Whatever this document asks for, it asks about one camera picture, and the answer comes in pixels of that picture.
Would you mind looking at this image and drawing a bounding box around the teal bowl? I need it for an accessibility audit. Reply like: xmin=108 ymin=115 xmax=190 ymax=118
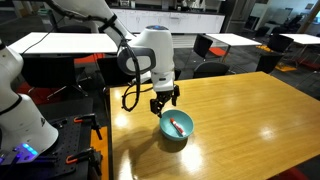
xmin=159 ymin=109 xmax=195 ymax=142

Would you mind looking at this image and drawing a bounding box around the orange chair seat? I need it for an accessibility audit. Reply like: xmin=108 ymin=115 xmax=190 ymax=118
xmin=208 ymin=47 xmax=228 ymax=57

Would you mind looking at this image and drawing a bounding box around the dark tall cabinet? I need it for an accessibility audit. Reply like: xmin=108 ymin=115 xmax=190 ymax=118
xmin=221 ymin=0 xmax=250 ymax=34

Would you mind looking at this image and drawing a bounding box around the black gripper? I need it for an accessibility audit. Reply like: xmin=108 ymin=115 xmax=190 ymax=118
xmin=149 ymin=84 xmax=181 ymax=119

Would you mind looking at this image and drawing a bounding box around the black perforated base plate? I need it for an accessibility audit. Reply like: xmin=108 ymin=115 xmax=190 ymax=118
xmin=0 ymin=114 xmax=111 ymax=180

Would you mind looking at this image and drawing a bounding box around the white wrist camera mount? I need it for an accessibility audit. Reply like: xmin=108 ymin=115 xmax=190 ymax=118
xmin=152 ymin=71 xmax=176 ymax=94

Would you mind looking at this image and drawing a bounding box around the orange black clamp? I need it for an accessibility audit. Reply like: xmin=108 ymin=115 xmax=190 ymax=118
xmin=73 ymin=113 xmax=103 ymax=140
xmin=65 ymin=147 xmax=103 ymax=176

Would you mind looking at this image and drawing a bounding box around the white table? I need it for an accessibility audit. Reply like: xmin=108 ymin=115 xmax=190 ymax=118
xmin=8 ymin=32 xmax=120 ymax=55
xmin=279 ymin=33 xmax=320 ymax=58
xmin=204 ymin=32 xmax=263 ymax=63

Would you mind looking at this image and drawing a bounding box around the white cabinet row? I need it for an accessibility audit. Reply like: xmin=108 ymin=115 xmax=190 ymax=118
xmin=111 ymin=7 xmax=226 ymax=34

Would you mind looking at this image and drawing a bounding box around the whiteboard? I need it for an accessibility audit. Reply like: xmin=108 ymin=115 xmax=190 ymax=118
xmin=249 ymin=3 xmax=268 ymax=18

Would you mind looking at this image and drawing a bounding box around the black office chair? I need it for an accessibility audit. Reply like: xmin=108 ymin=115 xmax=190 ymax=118
xmin=255 ymin=53 xmax=284 ymax=75
xmin=266 ymin=34 xmax=295 ymax=54
xmin=193 ymin=33 xmax=214 ymax=61
xmin=192 ymin=61 xmax=231 ymax=80
xmin=173 ymin=67 xmax=182 ymax=81
xmin=97 ymin=56 xmax=134 ymax=87
xmin=254 ymin=25 xmax=271 ymax=38

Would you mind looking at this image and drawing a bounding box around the red dry erase marker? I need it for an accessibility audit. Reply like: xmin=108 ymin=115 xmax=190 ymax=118
xmin=169 ymin=117 xmax=188 ymax=138

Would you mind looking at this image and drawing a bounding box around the large black chair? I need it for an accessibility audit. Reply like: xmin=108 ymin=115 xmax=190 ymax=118
xmin=21 ymin=54 xmax=90 ymax=101

